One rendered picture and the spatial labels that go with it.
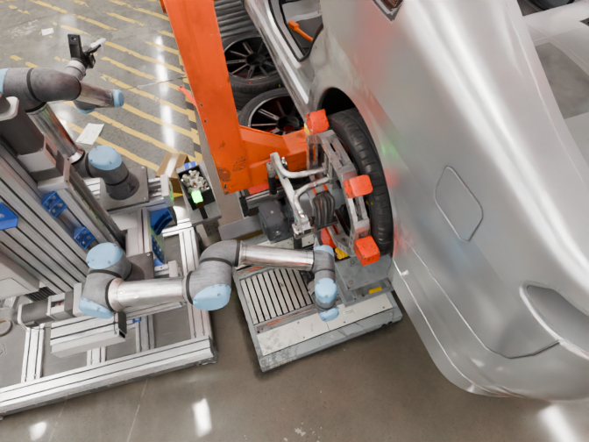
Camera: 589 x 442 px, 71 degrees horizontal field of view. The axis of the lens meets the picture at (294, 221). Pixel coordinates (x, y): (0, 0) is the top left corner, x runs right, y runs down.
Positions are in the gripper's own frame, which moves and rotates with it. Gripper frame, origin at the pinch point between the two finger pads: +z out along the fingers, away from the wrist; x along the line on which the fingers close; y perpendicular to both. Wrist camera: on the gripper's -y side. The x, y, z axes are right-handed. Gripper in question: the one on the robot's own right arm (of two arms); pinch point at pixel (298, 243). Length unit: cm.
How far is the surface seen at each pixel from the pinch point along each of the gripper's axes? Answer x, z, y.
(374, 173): -31.2, 0.5, 30.7
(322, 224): -8.9, -3.8, 15.2
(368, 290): -37, -5, -68
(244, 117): -5, 116, -32
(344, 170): -22.2, 6.9, 29.1
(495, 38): -43, -19, 93
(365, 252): -22.4, -16.5, 5.6
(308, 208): -8.8, 11.5, 5.3
